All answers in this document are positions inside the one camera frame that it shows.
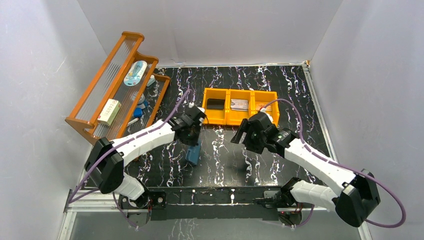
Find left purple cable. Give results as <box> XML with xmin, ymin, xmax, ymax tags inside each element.
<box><xmin>67</xmin><ymin>88</ymin><xmax>194</xmax><ymax>229</ymax></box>

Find orange wooden shelf rack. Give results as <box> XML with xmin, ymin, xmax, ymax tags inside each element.
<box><xmin>65</xmin><ymin>31</ymin><xmax>171</xmax><ymax>145</ymax></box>

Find light blue oval case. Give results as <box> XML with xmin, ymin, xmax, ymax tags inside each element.
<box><xmin>123</xmin><ymin>60</ymin><xmax>148</xmax><ymax>87</ymax></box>

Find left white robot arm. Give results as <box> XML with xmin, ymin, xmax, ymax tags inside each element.
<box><xmin>84</xmin><ymin>106</ymin><xmax>207</xmax><ymax>208</ymax></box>

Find small grey blue item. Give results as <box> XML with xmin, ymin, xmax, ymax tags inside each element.
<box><xmin>146</xmin><ymin>75</ymin><xmax>156</xmax><ymax>87</ymax></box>

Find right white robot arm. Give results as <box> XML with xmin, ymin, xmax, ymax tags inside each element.
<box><xmin>231</xmin><ymin>112</ymin><xmax>381</xmax><ymax>227</ymax></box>

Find white pen on shelf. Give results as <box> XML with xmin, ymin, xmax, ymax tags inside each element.
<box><xmin>127</xmin><ymin>117</ymin><xmax>139</xmax><ymax>126</ymax></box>

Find white red small box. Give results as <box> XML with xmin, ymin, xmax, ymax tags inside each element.
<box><xmin>97</xmin><ymin>98</ymin><xmax>122</xmax><ymax>126</ymax></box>

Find yellow three-compartment bin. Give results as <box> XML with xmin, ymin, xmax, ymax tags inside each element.
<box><xmin>202</xmin><ymin>88</ymin><xmax>280</xmax><ymax>126</ymax></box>

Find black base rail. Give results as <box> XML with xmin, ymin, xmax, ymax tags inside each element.
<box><xmin>118</xmin><ymin>186</ymin><xmax>303</xmax><ymax>225</ymax></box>

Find blue card holder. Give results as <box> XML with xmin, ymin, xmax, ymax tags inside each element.
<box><xmin>185</xmin><ymin>139</ymin><xmax>201</xmax><ymax>166</ymax></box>

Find silver cards in bin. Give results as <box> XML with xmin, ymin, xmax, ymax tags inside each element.
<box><xmin>230</xmin><ymin>98</ymin><xmax>249</xmax><ymax>112</ymax></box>

